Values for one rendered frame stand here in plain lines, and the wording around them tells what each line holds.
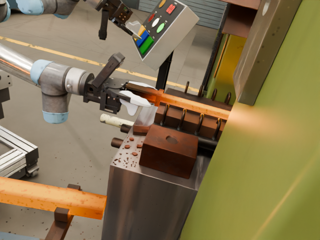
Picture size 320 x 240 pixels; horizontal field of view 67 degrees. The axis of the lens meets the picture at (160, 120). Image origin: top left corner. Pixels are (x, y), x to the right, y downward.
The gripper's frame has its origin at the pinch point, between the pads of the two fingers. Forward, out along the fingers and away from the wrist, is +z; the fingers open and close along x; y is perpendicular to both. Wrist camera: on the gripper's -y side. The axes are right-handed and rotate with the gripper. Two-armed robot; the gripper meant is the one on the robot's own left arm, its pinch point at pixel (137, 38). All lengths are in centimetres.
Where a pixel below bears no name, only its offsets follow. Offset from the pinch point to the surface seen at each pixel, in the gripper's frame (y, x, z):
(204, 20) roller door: 97, 671, 336
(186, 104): 1, -51, 6
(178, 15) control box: 17.7, -6.6, 5.3
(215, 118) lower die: 3, -56, 13
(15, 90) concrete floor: -133, 140, -24
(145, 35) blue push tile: 2.1, 7.9, 4.5
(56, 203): -17, -79, -18
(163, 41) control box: 6.6, -7.0, 7.1
